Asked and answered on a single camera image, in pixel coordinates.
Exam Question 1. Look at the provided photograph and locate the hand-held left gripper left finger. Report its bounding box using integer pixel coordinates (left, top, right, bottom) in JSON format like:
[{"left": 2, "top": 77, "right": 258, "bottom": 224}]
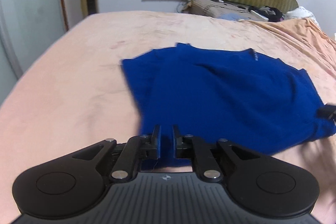
[{"left": 71, "top": 124, "right": 162, "bottom": 184}]

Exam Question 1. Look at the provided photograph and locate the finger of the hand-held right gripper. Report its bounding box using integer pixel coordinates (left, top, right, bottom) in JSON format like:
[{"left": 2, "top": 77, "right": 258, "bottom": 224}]
[{"left": 317, "top": 104, "right": 336, "bottom": 125}]

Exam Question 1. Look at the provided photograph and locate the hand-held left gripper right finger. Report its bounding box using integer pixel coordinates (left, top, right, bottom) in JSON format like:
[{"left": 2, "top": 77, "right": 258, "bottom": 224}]
[{"left": 172, "top": 124, "right": 263, "bottom": 184}]

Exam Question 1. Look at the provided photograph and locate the blue beaded sweater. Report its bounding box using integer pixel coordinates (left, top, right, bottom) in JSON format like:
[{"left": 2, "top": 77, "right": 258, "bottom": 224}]
[{"left": 120, "top": 42, "right": 336, "bottom": 174}]

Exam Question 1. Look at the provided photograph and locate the orange bed sheet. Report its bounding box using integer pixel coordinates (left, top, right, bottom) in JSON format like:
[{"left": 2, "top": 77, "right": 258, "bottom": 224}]
[{"left": 238, "top": 18, "right": 336, "bottom": 88}]

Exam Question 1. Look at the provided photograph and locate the white cloth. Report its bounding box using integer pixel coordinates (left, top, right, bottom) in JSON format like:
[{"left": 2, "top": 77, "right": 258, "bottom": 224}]
[{"left": 285, "top": 6, "right": 322, "bottom": 28}]

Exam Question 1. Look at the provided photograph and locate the pink bed blanket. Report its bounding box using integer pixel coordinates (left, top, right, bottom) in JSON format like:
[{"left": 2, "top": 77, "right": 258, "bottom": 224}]
[{"left": 0, "top": 10, "right": 336, "bottom": 224}]

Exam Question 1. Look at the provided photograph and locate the black cloth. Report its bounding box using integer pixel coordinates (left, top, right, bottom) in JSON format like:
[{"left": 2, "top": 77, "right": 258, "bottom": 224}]
[{"left": 249, "top": 5, "right": 284, "bottom": 23}]

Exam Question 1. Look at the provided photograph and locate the white flat box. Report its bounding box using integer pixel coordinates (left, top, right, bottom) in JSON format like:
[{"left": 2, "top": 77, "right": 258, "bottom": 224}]
[{"left": 250, "top": 10, "right": 270, "bottom": 22}]

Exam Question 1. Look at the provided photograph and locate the brown pillow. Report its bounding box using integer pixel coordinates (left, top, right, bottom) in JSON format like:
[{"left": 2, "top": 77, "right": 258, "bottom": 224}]
[{"left": 187, "top": 0, "right": 270, "bottom": 23}]

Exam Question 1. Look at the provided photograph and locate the frosted glass door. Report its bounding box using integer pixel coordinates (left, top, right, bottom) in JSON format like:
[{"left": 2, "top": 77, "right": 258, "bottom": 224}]
[{"left": 0, "top": 0, "right": 65, "bottom": 81}]

